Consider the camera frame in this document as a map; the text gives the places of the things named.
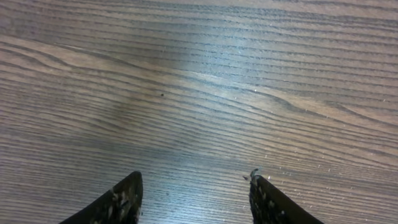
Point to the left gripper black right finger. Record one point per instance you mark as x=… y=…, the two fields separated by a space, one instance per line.
x=269 y=205

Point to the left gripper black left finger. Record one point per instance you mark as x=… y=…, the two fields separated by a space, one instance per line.
x=121 y=204

